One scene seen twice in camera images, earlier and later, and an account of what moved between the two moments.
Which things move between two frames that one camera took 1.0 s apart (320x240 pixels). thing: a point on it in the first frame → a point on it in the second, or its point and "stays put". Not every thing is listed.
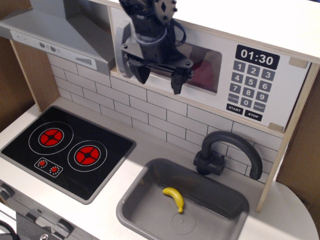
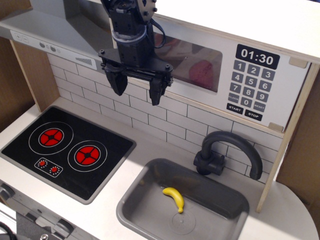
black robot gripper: (163, 55) → (135, 56)
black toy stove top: (75, 155) stays put
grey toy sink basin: (168, 199) stays put
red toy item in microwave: (202, 73) stays put
